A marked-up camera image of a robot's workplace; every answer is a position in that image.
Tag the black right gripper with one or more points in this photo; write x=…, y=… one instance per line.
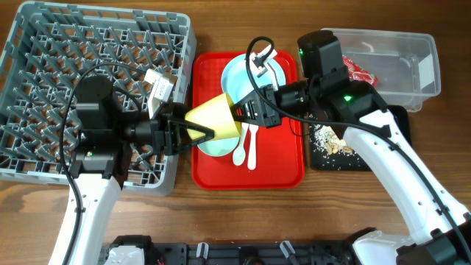
x=266, y=115

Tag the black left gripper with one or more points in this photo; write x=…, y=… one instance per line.
x=161, y=125

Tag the yellow plastic cup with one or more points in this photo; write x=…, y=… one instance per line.
x=216, y=115

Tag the light green bowl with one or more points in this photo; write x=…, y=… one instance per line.
x=219, y=148

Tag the light blue plate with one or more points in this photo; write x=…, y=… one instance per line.
x=236, y=82

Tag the rice and nut scraps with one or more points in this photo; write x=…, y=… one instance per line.
x=325, y=140

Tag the red snack wrapper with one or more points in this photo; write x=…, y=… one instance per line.
x=358, y=73

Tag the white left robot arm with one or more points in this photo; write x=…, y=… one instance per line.
x=101, y=161

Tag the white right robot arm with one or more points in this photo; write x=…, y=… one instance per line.
x=438, y=225

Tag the black waste tray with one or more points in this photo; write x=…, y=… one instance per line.
x=336, y=162

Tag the grey plastic dishwasher rack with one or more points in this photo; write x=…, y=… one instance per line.
x=49, y=47

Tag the white plastic spoon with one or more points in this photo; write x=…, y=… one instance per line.
x=239, y=152

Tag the white plastic fork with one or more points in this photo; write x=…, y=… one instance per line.
x=252, y=160

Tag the clear plastic bin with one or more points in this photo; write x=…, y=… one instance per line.
x=405, y=63

